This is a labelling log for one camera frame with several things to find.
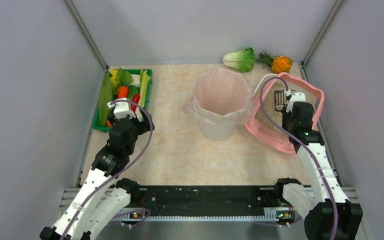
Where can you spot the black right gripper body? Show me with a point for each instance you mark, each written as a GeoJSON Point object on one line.
{"type": "Point", "coordinates": [286, 117]}

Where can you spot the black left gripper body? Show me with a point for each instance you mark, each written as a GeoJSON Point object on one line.
{"type": "Point", "coordinates": [139, 120]}

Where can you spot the black litter scoop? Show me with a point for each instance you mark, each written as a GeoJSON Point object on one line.
{"type": "Point", "coordinates": [280, 100]}

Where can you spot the white trash bin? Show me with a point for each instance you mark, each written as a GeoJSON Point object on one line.
{"type": "Point", "coordinates": [220, 130]}

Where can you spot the pink plastic bin liner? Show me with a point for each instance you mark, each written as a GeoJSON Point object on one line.
{"type": "Point", "coordinates": [221, 95]}

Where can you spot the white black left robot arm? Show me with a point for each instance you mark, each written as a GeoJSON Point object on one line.
{"type": "Point", "coordinates": [101, 196]}

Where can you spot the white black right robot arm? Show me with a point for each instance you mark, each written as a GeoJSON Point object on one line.
{"type": "Point", "coordinates": [328, 213]}

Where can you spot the beige cat litter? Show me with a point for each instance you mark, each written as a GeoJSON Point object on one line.
{"type": "Point", "coordinates": [270, 107]}

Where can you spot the pink white litter box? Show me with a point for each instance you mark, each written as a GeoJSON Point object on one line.
{"type": "Point", "coordinates": [270, 136]}

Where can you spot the green plastic tray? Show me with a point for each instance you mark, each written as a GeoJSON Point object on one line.
{"type": "Point", "coordinates": [125, 77]}

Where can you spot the red toy chili pepper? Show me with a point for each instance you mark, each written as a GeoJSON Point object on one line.
{"type": "Point", "coordinates": [135, 99]}

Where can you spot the orange toy carrot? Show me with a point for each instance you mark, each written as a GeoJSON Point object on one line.
{"type": "Point", "coordinates": [123, 92]}

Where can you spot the large green leaf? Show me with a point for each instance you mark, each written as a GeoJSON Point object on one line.
{"type": "Point", "coordinates": [105, 96]}

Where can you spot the yellow toy corn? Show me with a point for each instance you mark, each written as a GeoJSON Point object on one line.
{"type": "Point", "coordinates": [113, 77]}

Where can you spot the white green toy celery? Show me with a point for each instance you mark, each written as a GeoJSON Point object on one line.
{"type": "Point", "coordinates": [144, 80]}

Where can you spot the orange toy pineapple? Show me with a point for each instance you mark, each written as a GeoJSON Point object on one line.
{"type": "Point", "coordinates": [276, 63]}

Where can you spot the toy napa cabbage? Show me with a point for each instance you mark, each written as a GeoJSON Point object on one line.
{"type": "Point", "coordinates": [242, 60]}

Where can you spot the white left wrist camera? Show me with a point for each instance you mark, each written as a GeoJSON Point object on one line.
{"type": "Point", "coordinates": [121, 108]}

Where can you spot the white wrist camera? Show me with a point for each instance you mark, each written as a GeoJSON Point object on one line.
{"type": "Point", "coordinates": [292, 97]}
{"type": "Point", "coordinates": [121, 108]}

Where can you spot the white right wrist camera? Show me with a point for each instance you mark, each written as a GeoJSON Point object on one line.
{"type": "Point", "coordinates": [292, 97]}

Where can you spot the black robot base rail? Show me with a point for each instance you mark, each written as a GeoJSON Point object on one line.
{"type": "Point", "coordinates": [206, 202]}

